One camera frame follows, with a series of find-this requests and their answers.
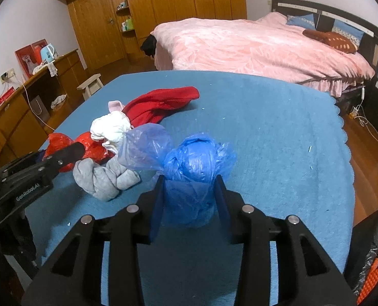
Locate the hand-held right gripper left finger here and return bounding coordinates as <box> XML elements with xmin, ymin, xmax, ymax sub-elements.
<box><xmin>21</xmin><ymin>175</ymin><xmax>165</xmax><ymax>306</ymax></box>

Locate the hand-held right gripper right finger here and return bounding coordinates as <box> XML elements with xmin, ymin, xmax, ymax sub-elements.
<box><xmin>214</xmin><ymin>176</ymin><xmax>358</xmax><ymax>306</ymax></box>

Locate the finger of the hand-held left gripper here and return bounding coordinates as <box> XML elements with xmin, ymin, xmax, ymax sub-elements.
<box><xmin>37</xmin><ymin>142</ymin><xmax>86</xmax><ymax>174</ymax></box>

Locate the red plastic bag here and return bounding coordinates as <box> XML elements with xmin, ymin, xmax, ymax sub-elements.
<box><xmin>44</xmin><ymin>132</ymin><xmax>116</xmax><ymax>173</ymax></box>

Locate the small pink cloth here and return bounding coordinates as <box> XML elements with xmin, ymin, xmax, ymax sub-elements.
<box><xmin>108</xmin><ymin>100</ymin><xmax>126</xmax><ymax>113</ymax></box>

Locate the waste bin with black bag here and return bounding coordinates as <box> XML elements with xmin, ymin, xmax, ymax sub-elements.
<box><xmin>345</xmin><ymin>210</ymin><xmax>378</xmax><ymax>306</ymax></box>

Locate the grey knotted cloth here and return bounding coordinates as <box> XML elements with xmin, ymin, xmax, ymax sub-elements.
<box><xmin>72</xmin><ymin>158</ymin><xmax>141</xmax><ymax>202</ymax></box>

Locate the white crumpled cloth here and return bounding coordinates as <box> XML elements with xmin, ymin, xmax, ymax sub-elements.
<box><xmin>90</xmin><ymin>112</ymin><xmax>133</xmax><ymax>154</ymax></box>

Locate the white rag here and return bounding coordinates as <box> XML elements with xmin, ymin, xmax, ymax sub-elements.
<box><xmin>51</xmin><ymin>94</ymin><xmax>67</xmax><ymax>109</ymax></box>

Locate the pale blue plastic bag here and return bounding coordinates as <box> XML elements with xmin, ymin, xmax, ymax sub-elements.
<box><xmin>117</xmin><ymin>124</ymin><xmax>173</xmax><ymax>179</ymax></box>

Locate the small wooden stool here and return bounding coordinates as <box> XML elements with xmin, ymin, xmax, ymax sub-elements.
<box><xmin>77</xmin><ymin>73</ymin><xmax>104</xmax><ymax>101</ymax></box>

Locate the blue tablecloth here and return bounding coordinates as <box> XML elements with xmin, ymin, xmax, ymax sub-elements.
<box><xmin>25</xmin><ymin>70</ymin><xmax>355</xmax><ymax>306</ymax></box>

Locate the wooden desk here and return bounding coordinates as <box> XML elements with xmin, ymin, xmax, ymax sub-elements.
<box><xmin>0</xmin><ymin>49</ymin><xmax>87</xmax><ymax>166</ymax></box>

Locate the red fleece sock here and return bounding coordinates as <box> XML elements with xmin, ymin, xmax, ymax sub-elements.
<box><xmin>123</xmin><ymin>86</ymin><xmax>200</xmax><ymax>127</ymax></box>

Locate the red poster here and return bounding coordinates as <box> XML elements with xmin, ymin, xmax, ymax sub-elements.
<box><xmin>15</xmin><ymin>39</ymin><xmax>49</xmax><ymax>79</ymax></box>

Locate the light blue kettle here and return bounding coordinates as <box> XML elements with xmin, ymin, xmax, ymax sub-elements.
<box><xmin>40</xmin><ymin>43</ymin><xmax>60</xmax><ymax>63</ymax></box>

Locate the wooden door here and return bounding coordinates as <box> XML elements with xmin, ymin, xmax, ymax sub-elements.
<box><xmin>68</xmin><ymin>0</ymin><xmax>127</xmax><ymax>71</ymax></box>

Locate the black cloth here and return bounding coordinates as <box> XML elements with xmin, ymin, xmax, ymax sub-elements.
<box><xmin>140</xmin><ymin>35</ymin><xmax>157</xmax><ymax>58</ymax></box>

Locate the pink blanket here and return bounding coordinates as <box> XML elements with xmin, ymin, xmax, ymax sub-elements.
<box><xmin>152</xmin><ymin>12</ymin><xmax>376</xmax><ymax>98</ymax></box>

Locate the brown dotted pillow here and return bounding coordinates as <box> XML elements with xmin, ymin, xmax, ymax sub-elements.
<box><xmin>303</xmin><ymin>29</ymin><xmax>358</xmax><ymax>54</ymax></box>

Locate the blue pillow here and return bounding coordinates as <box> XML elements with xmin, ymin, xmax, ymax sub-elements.
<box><xmin>286</xmin><ymin>13</ymin><xmax>315</xmax><ymax>28</ymax></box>
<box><xmin>332</xmin><ymin>20</ymin><xmax>365</xmax><ymax>43</ymax></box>

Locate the dark wooden bed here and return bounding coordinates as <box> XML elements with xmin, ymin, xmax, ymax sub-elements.
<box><xmin>152</xmin><ymin>0</ymin><xmax>378</xmax><ymax>99</ymax></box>

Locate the white cable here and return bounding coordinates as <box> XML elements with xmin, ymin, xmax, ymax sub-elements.
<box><xmin>351</xmin><ymin>105</ymin><xmax>378</xmax><ymax>142</ymax></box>

